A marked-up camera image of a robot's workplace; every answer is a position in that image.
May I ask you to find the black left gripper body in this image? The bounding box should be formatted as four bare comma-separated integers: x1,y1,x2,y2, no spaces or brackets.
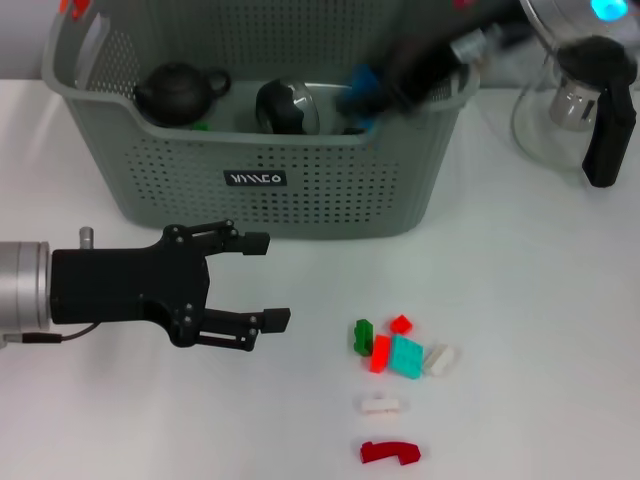
49,224,212,349

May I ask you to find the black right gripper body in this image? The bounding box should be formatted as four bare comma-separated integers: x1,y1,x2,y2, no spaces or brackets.
383,18,482,117

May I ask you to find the blue square toy brick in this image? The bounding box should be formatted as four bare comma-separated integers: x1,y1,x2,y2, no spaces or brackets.
345,63,382,129

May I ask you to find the teal toy brick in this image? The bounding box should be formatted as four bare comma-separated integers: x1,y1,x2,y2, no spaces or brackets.
388,335,426,382

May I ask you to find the white toy brick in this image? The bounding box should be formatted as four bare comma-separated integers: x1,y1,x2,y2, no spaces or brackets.
422,344,459,377
357,394,409,417

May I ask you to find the grey perforated storage bin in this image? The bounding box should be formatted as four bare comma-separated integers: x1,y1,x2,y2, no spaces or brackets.
42,0,482,240

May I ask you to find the long orange-red toy brick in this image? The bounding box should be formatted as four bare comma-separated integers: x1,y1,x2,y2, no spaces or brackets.
368,334,393,375

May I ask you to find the black clay teapot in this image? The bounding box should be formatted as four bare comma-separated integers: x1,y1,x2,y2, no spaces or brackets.
132,60,233,127

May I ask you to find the dark red curved brick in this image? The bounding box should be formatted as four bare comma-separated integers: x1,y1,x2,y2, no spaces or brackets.
359,440,422,467

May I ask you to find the right gripper cable with plug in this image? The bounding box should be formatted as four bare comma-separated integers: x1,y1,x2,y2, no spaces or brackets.
449,23,504,65

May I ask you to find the gripper cable with plug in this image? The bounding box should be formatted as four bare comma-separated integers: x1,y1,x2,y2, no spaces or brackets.
0,322,100,352
449,23,504,65

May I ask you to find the left gripper cable with plug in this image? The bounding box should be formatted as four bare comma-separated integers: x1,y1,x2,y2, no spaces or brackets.
0,322,100,352

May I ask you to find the glass pitcher black handle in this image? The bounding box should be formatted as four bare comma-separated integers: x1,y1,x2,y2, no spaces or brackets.
510,34,639,189

